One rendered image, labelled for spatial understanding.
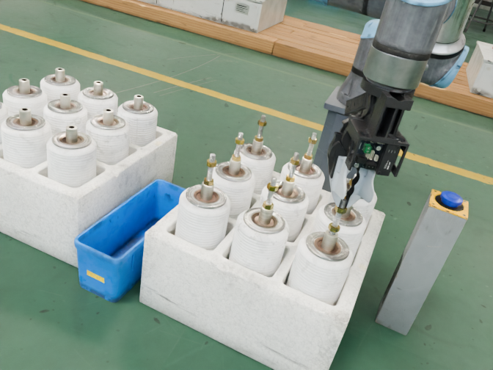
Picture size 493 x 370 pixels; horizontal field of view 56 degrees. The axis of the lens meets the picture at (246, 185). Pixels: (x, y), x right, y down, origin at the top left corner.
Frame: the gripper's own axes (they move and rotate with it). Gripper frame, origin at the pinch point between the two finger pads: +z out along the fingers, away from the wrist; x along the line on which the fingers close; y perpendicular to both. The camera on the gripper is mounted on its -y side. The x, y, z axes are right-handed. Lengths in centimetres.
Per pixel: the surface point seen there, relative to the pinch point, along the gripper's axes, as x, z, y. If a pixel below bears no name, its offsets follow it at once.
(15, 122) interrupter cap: -62, 10, -29
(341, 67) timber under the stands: 53, 31, -192
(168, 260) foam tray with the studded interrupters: -26.5, 20.9, -4.0
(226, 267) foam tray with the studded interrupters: -16.3, 17.3, 0.2
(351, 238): 6.4, 11.8, -5.3
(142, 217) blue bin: -34, 31, -29
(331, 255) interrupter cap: 0.1, 9.5, 3.4
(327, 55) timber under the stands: 45, 28, -199
